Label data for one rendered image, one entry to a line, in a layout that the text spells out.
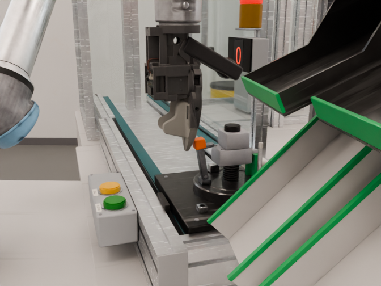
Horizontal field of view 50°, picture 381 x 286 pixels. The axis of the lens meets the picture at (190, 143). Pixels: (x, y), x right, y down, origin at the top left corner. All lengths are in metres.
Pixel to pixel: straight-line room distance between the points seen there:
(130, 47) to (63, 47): 2.75
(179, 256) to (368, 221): 0.27
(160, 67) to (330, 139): 0.27
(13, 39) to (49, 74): 3.61
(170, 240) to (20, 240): 0.37
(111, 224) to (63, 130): 3.91
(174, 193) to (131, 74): 1.05
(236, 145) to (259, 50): 0.24
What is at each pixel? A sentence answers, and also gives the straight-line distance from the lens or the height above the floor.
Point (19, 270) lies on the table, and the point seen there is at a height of 0.86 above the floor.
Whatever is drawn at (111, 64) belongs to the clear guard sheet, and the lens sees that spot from 2.01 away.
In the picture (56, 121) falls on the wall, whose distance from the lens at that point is 4.60.
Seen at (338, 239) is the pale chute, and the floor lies 1.07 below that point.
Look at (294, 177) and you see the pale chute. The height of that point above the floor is 1.08.
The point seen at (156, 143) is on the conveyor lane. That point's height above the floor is 0.92.
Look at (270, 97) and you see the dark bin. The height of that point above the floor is 1.20.
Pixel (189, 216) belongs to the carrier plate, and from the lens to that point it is 0.68.
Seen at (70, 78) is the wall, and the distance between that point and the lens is 4.47.
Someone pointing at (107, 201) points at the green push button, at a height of 0.97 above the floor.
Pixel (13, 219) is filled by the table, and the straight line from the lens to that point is 0.99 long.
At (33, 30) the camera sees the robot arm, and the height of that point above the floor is 1.26.
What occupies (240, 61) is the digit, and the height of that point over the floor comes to 1.19.
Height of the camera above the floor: 1.27
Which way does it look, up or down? 16 degrees down
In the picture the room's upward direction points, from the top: straight up
